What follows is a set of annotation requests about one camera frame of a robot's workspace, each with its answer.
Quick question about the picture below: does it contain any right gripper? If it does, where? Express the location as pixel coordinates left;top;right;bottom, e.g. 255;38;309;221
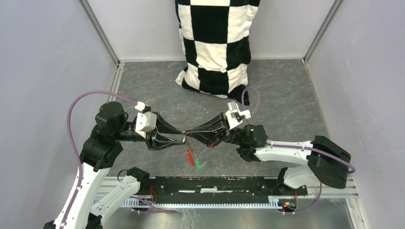
184;113;245;148

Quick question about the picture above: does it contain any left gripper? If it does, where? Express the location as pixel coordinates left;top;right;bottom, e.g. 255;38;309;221
116;110;184;150

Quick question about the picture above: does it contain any red key tag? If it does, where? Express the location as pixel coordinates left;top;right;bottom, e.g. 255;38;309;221
186;149;195;167

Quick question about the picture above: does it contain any green key tag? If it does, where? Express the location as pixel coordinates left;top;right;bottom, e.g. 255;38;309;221
195;160;202;170

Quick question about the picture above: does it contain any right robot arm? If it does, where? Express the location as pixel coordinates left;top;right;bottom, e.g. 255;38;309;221
184;113;355;195

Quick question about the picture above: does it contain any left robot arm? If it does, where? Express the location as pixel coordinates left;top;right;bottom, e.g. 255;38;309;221
44;102;181;229

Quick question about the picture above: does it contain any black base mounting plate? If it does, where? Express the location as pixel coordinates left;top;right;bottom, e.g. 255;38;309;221
136;177;308;204

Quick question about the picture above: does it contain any black white checkered pillow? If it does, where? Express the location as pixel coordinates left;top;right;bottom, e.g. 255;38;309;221
175;0;260;105

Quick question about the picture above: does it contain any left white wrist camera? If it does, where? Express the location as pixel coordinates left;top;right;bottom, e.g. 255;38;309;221
135;101;157;139

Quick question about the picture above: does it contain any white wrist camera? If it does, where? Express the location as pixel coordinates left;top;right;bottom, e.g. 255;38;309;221
225;101;251;130
135;101;157;139

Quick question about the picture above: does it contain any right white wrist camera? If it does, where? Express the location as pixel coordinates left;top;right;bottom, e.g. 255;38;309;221
225;101;251;130

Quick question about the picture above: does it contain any white slotted cable duct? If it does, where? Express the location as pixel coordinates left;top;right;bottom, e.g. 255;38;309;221
121;198;282;209

